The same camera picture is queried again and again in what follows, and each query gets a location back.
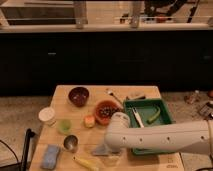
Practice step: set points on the green plastic cup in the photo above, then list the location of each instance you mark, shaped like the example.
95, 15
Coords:
64, 126

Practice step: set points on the orange bowl with dark pieces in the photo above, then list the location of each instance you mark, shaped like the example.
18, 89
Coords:
104, 111

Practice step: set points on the black cabinet counter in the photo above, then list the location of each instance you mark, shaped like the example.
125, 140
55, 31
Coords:
35, 59

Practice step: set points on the small metal cup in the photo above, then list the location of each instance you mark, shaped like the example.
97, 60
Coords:
71, 143

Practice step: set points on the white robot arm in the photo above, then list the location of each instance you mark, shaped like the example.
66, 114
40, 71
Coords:
188, 137

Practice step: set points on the metal tongs in tray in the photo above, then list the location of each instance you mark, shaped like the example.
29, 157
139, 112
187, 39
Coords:
137, 117

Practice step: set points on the green plastic tray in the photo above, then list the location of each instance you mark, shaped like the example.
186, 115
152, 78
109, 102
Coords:
146, 108

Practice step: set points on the blue sponge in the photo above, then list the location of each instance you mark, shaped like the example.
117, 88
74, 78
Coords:
49, 159

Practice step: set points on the orange sponge block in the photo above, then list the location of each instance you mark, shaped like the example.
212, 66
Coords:
89, 121

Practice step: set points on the black stand with cable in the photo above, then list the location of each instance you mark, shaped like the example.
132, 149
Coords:
21, 164

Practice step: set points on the green pepper toy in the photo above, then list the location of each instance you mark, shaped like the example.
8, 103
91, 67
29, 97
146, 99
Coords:
154, 116

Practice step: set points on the yellow banana toy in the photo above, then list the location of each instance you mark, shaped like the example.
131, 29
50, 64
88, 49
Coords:
85, 163

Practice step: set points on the purple bowl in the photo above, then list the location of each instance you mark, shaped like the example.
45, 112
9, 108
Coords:
78, 96

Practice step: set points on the grey-blue towel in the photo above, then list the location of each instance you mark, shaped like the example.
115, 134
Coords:
104, 150

